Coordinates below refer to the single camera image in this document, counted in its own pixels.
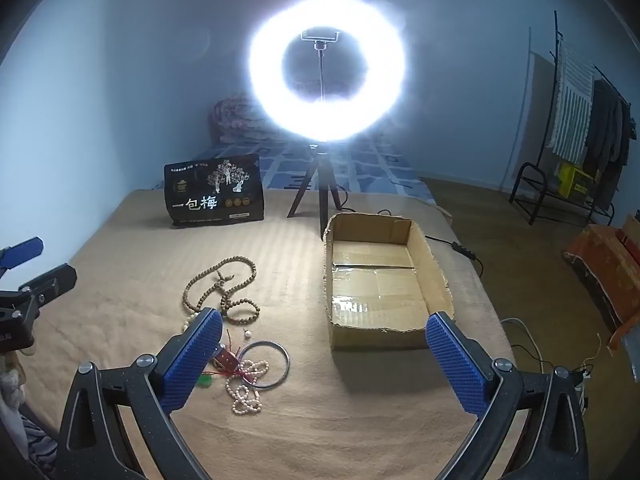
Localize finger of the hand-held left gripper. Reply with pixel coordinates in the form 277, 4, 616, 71
0, 237, 44, 270
19, 263, 77, 306

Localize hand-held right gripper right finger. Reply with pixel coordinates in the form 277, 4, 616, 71
425, 311, 587, 480

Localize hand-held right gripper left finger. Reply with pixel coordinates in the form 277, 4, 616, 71
54, 306, 224, 480

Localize green pendant with red cord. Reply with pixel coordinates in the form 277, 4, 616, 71
197, 330, 251, 391

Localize red strap watch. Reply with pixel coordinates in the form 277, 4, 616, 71
212, 345, 241, 371

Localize pearl necklace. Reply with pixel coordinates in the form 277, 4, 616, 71
225, 357, 266, 416

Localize brown bead necklace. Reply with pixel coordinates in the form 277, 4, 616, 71
183, 256, 262, 325

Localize blue bangle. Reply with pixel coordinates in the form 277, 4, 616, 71
235, 340, 291, 389

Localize cardboard box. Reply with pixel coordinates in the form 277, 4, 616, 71
323, 212, 456, 351

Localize striped grey clothing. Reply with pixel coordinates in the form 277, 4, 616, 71
20, 420, 58, 480

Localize black snack bag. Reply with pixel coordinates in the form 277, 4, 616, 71
164, 154, 265, 227

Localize orange cloth-covered box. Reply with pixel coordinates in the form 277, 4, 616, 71
564, 215, 640, 333

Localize black clothes rack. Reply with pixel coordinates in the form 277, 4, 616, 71
510, 10, 636, 226

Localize black tripod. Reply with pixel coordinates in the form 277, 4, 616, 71
286, 140, 346, 240

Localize blue patterned bed sheet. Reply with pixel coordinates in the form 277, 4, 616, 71
192, 135, 443, 206

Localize yellow box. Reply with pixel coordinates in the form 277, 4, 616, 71
557, 162, 598, 198

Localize folded floral quilt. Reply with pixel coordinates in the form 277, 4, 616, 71
209, 97, 281, 143

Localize dark hanging clothes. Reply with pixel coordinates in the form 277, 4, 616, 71
582, 80, 632, 211

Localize striped towel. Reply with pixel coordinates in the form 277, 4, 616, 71
547, 37, 596, 163

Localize phone clamp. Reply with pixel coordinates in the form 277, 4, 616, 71
301, 30, 343, 51

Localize black cable with switch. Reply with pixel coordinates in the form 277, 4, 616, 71
340, 190, 483, 278

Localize white ring light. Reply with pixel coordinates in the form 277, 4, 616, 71
247, 0, 407, 143

